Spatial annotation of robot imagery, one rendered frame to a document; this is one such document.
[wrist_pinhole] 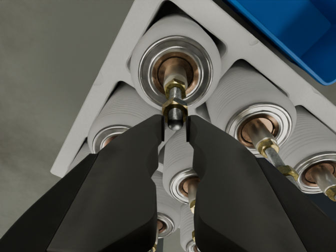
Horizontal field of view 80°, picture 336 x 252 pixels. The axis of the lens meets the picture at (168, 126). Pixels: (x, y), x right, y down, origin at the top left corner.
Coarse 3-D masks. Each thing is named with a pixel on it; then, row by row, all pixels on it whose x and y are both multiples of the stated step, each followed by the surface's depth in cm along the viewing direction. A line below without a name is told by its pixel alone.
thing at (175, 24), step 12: (156, 24) 21; (168, 24) 19; (180, 24) 19; (192, 24) 19; (144, 36) 19; (156, 36) 19; (192, 36) 19; (204, 36) 19; (144, 48) 19; (216, 48) 20; (132, 60) 20; (216, 60) 20; (132, 72) 21; (216, 72) 21; (216, 84) 22; (144, 96) 22; (204, 96) 22; (192, 108) 23
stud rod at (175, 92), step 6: (174, 90) 16; (180, 90) 16; (174, 96) 15; (180, 96) 15; (174, 108) 13; (168, 114) 13; (174, 114) 13; (180, 114) 13; (168, 120) 12; (174, 120) 12; (180, 120) 12; (168, 126) 13; (174, 126) 12; (180, 126) 12
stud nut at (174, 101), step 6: (168, 102) 13; (174, 102) 13; (180, 102) 13; (186, 102) 14; (162, 108) 13; (168, 108) 13; (180, 108) 13; (186, 108) 13; (162, 114) 14; (186, 114) 14
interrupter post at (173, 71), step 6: (168, 66) 20; (174, 66) 19; (180, 66) 20; (168, 72) 18; (174, 72) 18; (180, 72) 18; (168, 78) 18; (180, 78) 18; (186, 78) 19; (186, 84) 18
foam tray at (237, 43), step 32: (160, 0) 23; (192, 0) 23; (128, 32) 25; (224, 32) 25; (128, 64) 28; (224, 64) 27; (256, 64) 27; (96, 96) 30; (288, 96) 29; (320, 96) 29; (64, 160) 37; (160, 160) 37
